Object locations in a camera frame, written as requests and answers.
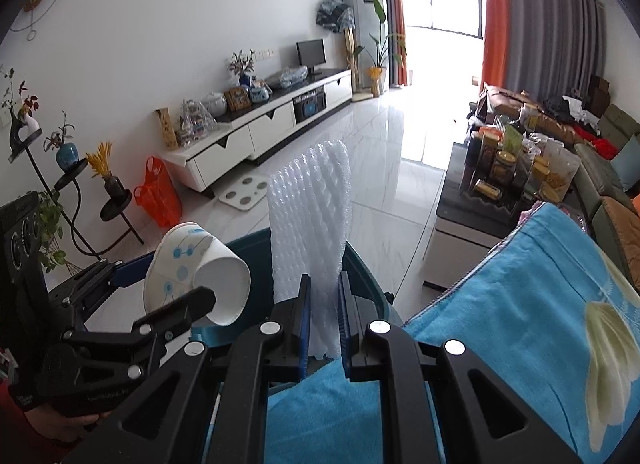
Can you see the narrow grey red curtain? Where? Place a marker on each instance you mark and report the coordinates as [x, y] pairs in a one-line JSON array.
[[390, 9]]

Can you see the window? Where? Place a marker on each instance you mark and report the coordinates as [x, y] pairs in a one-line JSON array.
[[442, 4]]

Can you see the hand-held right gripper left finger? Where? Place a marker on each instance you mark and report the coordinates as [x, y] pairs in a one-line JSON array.
[[304, 339]]

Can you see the blue floral blanket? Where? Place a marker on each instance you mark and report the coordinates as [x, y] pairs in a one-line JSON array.
[[500, 304]]

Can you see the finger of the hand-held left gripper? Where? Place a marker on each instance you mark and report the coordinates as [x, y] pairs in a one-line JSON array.
[[127, 271], [197, 301]]

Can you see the cloth-covered standing fan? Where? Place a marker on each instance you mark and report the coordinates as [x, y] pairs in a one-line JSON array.
[[335, 14]]

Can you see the blue white porcelain pot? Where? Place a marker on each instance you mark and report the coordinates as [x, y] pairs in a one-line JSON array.
[[261, 92]]

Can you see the teal cushion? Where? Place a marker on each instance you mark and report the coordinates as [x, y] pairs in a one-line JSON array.
[[627, 164]]

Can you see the white blue-print paper bowl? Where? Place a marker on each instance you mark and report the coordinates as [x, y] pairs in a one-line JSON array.
[[220, 274]]

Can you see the white wall sockets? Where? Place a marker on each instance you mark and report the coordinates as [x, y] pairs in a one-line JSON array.
[[265, 54]]

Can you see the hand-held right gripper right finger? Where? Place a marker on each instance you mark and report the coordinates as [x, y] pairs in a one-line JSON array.
[[344, 339]]

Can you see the green trailing plant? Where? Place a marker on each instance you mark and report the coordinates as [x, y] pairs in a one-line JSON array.
[[50, 229]]

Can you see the clear plastic bag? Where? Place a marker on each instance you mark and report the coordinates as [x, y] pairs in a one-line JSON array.
[[291, 77]]

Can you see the person's left hand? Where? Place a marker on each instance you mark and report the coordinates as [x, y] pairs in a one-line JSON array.
[[55, 424]]

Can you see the yellow patterned box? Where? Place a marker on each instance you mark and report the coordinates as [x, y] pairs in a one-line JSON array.
[[167, 128]]

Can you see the clear wrapped ship model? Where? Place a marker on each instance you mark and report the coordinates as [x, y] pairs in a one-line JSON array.
[[197, 124]]

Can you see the black monitor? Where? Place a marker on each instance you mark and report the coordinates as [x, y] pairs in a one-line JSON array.
[[310, 54]]

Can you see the tall plant in yellow vase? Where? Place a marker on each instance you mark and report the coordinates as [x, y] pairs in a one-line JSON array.
[[378, 79]]

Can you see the red plant in white vase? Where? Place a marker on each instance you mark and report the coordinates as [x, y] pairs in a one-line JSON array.
[[27, 124]]

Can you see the plant in round teal vase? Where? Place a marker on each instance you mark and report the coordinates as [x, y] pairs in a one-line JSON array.
[[65, 157]]

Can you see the white black tv cabinet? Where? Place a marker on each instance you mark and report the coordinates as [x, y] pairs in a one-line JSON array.
[[270, 124]]

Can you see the orange plastic bag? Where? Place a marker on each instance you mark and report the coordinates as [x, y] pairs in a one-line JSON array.
[[160, 199]]

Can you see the pile of clothes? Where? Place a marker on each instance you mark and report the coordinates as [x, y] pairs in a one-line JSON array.
[[570, 109]]

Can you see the plant in small blue vase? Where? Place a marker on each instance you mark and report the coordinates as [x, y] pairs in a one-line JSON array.
[[241, 69]]

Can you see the brown box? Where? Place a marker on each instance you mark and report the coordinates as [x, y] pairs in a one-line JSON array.
[[598, 89]]

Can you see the black white coffee table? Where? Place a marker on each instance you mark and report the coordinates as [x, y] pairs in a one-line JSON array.
[[465, 224]]

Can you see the person's red clothing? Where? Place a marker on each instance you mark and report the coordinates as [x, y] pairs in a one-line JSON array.
[[20, 439]]

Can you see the teal plastic trash bin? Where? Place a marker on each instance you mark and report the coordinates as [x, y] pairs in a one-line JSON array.
[[257, 256]]

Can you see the wooden picture frame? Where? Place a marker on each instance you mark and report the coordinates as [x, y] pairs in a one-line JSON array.
[[237, 99]]

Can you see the red cloth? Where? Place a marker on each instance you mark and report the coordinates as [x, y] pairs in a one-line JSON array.
[[595, 142]]

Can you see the wide orange grey curtain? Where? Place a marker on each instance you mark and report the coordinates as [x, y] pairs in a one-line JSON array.
[[545, 29]]

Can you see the green sofa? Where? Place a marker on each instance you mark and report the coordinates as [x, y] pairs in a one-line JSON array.
[[595, 179]]

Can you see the white ceramic jar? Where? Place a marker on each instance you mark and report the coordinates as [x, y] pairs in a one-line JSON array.
[[215, 104]]

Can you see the fine-mesh white foam net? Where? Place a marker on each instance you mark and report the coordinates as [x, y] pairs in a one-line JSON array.
[[310, 214]]

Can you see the white bathroom scale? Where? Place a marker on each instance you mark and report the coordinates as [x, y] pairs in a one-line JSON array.
[[245, 198]]

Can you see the yellow wheat in dark vase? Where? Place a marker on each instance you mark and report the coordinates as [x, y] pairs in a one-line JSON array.
[[114, 184]]

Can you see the black metal plant stand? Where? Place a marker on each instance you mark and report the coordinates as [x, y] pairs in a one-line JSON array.
[[115, 206]]

